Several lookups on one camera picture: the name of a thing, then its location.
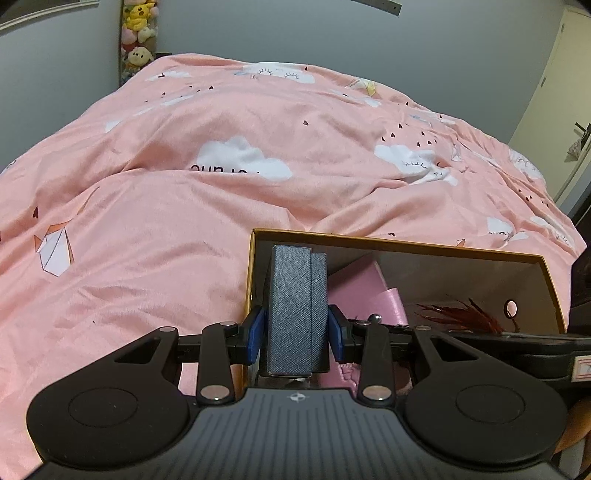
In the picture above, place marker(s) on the person's right forearm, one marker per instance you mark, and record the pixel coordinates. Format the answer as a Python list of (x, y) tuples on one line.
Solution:
[(575, 445)]

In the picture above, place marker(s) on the small hanging bag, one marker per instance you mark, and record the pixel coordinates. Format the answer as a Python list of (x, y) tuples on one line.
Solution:
[(576, 147)]

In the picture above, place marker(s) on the clear tube of plush toys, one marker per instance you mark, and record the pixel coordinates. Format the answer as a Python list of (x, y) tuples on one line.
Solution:
[(137, 41)]

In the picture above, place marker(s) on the red feather toy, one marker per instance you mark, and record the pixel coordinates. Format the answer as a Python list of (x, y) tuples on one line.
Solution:
[(452, 316)]

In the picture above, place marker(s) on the pink pouch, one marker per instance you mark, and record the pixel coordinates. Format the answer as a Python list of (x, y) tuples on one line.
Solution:
[(360, 286)]

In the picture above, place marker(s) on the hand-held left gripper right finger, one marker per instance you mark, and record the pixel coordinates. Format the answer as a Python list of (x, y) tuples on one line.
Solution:
[(334, 332)]

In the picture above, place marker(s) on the orange cardboard box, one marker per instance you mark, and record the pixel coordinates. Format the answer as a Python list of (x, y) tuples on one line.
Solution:
[(461, 272)]

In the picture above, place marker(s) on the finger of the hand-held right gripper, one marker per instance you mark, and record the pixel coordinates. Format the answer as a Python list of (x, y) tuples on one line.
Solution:
[(498, 342)]

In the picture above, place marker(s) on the cream door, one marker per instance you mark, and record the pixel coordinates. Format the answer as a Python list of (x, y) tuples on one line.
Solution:
[(545, 92)]

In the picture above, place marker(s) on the grey wall socket strip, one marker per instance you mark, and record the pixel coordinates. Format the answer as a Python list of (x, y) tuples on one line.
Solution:
[(381, 5)]

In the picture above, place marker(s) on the grey textured box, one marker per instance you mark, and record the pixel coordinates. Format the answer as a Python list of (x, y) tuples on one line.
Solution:
[(291, 309)]

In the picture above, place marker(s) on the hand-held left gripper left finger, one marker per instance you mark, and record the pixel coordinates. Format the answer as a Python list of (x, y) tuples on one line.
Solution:
[(256, 332)]

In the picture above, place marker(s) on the pink printed blanket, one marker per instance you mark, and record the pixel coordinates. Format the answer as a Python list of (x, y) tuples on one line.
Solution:
[(184, 207)]

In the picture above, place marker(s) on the window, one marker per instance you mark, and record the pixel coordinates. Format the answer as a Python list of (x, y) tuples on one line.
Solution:
[(37, 14)]

